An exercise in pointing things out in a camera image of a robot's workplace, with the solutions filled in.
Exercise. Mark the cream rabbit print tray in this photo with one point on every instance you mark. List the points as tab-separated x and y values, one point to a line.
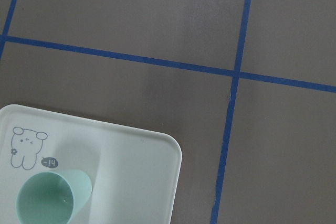
134	172

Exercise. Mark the light green cup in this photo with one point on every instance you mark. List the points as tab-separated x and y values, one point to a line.
53	196

